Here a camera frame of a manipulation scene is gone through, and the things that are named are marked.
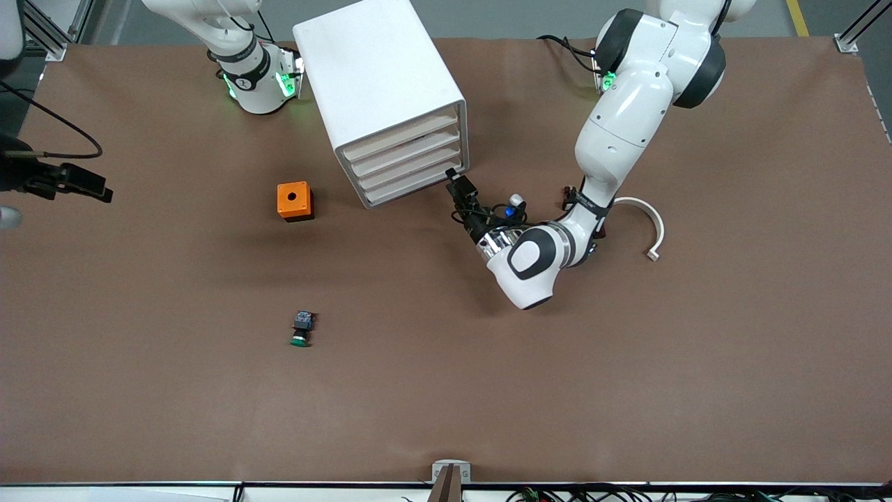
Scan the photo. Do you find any white curved plastic bracket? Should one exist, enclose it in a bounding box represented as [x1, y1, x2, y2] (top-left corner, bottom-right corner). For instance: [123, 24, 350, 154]
[612, 197, 666, 263]

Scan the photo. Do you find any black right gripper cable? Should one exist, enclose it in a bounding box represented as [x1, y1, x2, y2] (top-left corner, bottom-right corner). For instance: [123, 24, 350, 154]
[0, 79, 104, 160]

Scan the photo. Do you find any green mushroom push button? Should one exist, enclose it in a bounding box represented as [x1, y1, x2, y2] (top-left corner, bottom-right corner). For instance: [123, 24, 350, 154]
[289, 310, 318, 348]

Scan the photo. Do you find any brown camera post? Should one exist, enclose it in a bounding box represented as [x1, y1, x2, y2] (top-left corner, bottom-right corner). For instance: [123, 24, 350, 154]
[427, 464, 463, 502]

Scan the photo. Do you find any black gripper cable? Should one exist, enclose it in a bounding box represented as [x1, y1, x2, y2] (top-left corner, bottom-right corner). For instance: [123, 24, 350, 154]
[0, 79, 104, 160]
[452, 202, 532, 231]

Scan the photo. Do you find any table edge rail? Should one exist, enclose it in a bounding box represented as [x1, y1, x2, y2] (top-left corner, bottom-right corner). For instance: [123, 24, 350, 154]
[0, 479, 892, 502]

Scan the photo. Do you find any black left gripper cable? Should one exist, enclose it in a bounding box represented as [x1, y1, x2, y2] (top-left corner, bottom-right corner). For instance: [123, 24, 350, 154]
[452, 202, 532, 231]

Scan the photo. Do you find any orange push button enclosure box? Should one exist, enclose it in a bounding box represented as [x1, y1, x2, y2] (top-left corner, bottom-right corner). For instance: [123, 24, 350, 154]
[277, 181, 316, 223]

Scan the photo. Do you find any grey metal camera bracket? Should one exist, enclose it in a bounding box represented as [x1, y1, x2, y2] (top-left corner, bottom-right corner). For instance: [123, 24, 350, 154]
[431, 459, 472, 484]

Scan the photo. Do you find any aluminium frame profile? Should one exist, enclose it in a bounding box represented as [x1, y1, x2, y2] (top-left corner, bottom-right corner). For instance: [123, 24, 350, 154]
[833, 0, 892, 54]
[21, 0, 93, 62]

